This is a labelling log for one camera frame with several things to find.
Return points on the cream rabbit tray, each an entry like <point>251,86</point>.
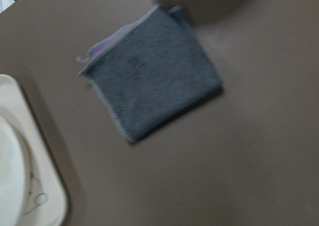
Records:
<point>46,202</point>

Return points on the white round plate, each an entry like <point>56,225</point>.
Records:
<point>12,175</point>

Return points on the grey folded cloth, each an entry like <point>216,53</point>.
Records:
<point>150,70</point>

